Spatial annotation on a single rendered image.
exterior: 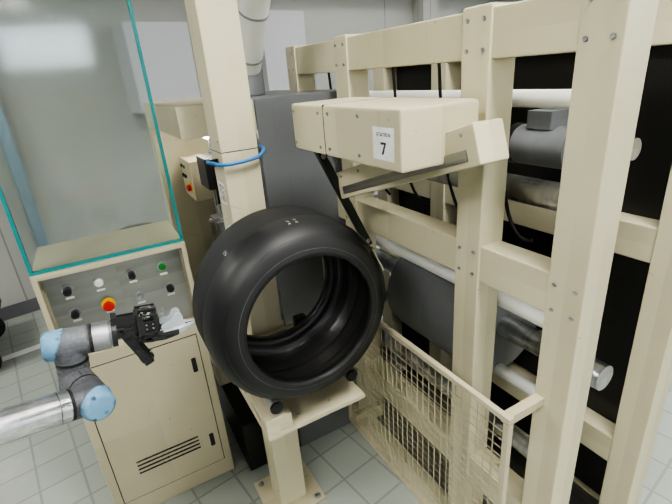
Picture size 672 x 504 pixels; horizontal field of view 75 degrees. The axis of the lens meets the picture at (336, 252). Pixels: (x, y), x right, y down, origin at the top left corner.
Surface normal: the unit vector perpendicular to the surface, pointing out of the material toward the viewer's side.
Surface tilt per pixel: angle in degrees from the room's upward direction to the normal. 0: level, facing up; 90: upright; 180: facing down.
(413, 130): 90
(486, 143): 72
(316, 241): 79
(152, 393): 90
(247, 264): 54
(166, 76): 90
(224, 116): 90
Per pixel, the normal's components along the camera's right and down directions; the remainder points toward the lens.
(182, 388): 0.49, 0.29
